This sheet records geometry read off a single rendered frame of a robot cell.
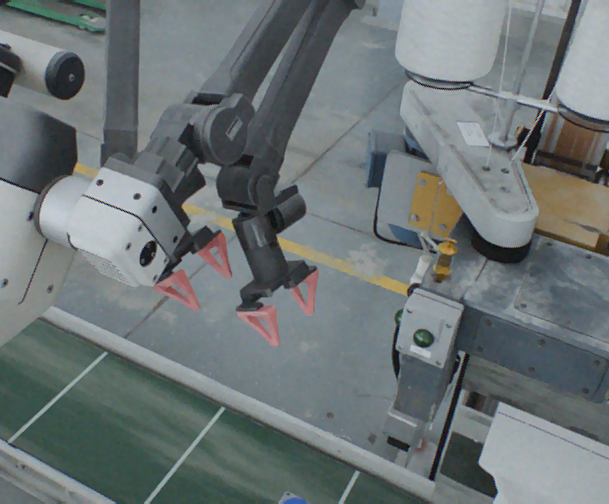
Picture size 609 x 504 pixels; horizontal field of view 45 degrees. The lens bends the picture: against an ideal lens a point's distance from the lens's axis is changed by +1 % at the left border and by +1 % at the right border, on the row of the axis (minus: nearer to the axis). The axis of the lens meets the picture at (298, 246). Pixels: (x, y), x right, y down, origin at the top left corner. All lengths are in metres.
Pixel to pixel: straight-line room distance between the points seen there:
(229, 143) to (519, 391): 0.69
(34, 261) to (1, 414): 1.22
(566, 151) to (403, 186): 0.31
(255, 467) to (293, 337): 0.98
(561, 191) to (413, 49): 0.39
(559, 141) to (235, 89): 0.69
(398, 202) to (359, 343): 1.48
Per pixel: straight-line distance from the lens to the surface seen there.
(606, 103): 1.18
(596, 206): 1.37
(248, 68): 1.04
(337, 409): 2.65
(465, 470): 1.88
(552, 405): 1.35
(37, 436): 2.12
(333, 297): 3.09
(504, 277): 1.12
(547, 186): 1.39
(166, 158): 0.94
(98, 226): 0.88
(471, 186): 1.17
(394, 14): 6.14
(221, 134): 0.97
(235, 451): 2.03
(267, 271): 1.10
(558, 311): 1.09
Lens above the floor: 1.99
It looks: 36 degrees down
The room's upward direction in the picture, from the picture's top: 5 degrees clockwise
